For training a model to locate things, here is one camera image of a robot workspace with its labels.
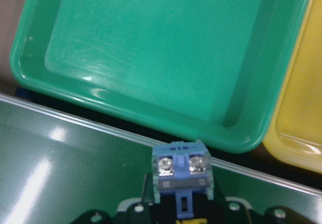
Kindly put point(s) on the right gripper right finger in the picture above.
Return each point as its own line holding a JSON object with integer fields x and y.
{"x": 231, "y": 209}

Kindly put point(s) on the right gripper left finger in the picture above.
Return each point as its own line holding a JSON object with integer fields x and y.
{"x": 141, "y": 211}

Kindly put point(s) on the yellow push button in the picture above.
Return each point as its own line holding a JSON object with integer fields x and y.
{"x": 180, "y": 170}

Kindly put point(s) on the yellow plastic tray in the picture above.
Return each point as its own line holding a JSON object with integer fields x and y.
{"x": 294, "y": 135}

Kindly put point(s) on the green conveyor belt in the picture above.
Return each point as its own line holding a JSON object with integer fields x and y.
{"x": 56, "y": 166}

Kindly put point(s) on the green plastic tray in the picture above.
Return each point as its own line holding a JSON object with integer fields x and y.
{"x": 197, "y": 69}

